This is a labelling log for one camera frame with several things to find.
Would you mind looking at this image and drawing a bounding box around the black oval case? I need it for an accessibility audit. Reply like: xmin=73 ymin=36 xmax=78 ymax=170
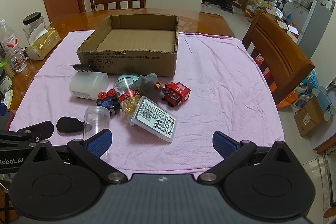
xmin=56 ymin=117 xmax=84 ymax=134

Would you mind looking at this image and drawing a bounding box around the clear plastic jar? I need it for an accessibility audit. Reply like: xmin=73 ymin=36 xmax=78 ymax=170
xmin=83 ymin=105 xmax=111 ymax=156

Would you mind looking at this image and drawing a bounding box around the black blue toy train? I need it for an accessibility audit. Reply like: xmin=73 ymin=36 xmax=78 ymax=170
xmin=96 ymin=89 xmax=120 ymax=116

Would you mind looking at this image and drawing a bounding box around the white plastic bottle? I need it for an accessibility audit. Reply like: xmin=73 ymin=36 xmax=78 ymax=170
xmin=69 ymin=72 xmax=109 ymax=100

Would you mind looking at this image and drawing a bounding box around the jar of yellow capsules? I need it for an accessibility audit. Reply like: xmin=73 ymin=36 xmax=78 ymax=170
xmin=114 ymin=77 xmax=141 ymax=117

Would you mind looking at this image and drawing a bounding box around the red toy train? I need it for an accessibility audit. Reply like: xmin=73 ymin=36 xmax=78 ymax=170
xmin=162 ymin=82 xmax=191 ymax=107

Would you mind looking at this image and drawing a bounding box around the light blue round case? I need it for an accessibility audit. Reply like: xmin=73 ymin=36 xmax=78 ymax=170
xmin=117 ymin=73 xmax=139 ymax=82

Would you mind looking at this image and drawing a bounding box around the grey plush toy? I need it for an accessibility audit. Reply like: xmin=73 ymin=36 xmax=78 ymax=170
xmin=133 ymin=73 xmax=165 ymax=101

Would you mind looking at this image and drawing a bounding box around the pink towel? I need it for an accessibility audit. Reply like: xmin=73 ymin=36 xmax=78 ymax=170
xmin=8 ymin=30 xmax=285 ymax=179

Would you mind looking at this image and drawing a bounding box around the cardboard box on floor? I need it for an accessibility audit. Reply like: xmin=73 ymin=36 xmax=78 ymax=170
xmin=294 ymin=97 xmax=324 ymax=137

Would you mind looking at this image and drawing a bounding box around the gold tissue pack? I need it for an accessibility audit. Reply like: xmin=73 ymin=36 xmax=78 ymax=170
xmin=26 ymin=28 xmax=61 ymax=61

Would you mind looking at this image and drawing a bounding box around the water bottle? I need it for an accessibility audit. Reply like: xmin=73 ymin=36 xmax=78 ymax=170
xmin=0 ymin=19 xmax=27 ymax=73

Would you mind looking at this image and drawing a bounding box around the wooden chair on right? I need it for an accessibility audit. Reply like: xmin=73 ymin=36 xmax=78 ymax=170
xmin=242 ymin=9 xmax=314 ymax=104

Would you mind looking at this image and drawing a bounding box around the clear jar black lid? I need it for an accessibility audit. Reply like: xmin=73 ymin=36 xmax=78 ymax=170
xmin=23 ymin=11 xmax=48 ymax=46

